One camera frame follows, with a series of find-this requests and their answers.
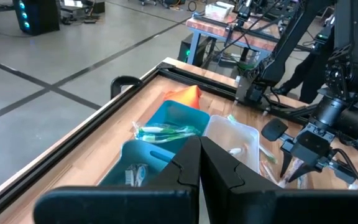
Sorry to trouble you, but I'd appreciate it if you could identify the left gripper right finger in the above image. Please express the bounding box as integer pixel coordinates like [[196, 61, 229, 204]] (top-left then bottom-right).
[[201, 136, 358, 224]]

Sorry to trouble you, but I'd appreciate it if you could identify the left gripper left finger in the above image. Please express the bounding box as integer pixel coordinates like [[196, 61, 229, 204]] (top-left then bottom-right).
[[32, 136, 202, 224]]

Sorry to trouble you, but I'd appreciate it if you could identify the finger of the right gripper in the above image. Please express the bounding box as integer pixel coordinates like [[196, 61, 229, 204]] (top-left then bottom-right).
[[261, 118, 293, 178], [287, 161, 356, 184]]

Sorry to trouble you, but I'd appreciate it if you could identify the blue toothbrush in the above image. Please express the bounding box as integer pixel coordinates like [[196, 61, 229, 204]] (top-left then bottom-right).
[[124, 163, 149, 188]]

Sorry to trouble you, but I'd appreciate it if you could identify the orange toothbrush, clear wrapper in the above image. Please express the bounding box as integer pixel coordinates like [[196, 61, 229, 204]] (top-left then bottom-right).
[[260, 160, 287, 187]]

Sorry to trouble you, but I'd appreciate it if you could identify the clear plastic bin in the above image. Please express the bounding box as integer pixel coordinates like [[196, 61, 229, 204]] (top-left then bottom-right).
[[202, 114, 261, 175]]

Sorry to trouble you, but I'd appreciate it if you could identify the slate grey plastic bin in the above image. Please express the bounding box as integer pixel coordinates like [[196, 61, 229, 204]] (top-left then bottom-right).
[[99, 139, 177, 188]]

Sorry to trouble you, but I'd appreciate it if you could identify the person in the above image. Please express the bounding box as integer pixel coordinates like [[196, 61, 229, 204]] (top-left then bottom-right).
[[273, 51, 334, 105]]

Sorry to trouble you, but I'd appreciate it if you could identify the orange cloth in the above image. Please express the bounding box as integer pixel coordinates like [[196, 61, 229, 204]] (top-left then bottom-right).
[[163, 85, 203, 110]]

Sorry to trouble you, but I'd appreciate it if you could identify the blue-framed wooden table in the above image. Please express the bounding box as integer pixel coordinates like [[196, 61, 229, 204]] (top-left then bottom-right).
[[185, 1, 279, 66]]

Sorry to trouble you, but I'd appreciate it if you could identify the black computer tower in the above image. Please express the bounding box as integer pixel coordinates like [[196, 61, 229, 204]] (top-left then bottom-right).
[[12, 0, 61, 36]]

